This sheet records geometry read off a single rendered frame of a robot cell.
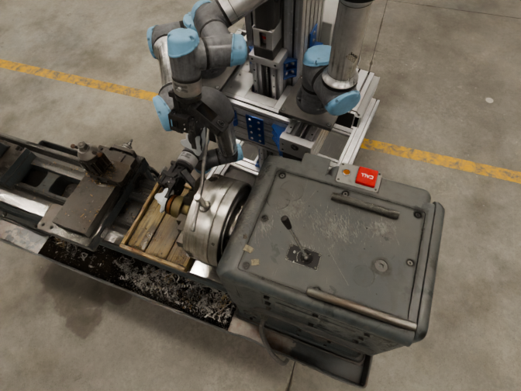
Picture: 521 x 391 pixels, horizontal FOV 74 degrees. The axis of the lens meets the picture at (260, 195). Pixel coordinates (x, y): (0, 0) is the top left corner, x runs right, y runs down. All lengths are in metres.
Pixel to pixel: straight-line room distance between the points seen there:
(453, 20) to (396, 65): 0.88
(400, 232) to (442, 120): 2.16
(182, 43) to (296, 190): 0.53
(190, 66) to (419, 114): 2.47
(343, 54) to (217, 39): 0.37
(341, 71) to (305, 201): 0.41
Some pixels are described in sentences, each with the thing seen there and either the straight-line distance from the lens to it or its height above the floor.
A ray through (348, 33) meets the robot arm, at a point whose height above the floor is 1.58.
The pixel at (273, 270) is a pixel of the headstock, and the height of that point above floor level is 1.26.
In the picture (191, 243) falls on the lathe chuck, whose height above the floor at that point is 1.16.
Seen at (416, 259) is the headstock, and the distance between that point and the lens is 1.06.
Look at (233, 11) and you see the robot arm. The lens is 1.01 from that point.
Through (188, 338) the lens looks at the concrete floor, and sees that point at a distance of 2.28.
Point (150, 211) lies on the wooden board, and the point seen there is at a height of 0.88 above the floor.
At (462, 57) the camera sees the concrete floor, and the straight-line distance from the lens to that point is 3.77.
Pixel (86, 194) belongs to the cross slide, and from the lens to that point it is 1.62.
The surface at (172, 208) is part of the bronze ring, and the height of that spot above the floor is 1.11.
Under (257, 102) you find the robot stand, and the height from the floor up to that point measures 1.07.
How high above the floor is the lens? 2.20
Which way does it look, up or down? 61 degrees down
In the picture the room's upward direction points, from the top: 6 degrees counter-clockwise
